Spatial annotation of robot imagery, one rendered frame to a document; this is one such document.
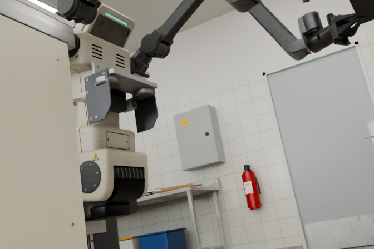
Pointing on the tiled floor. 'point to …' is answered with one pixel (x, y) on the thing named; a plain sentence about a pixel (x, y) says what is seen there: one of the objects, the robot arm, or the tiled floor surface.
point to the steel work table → (212, 186)
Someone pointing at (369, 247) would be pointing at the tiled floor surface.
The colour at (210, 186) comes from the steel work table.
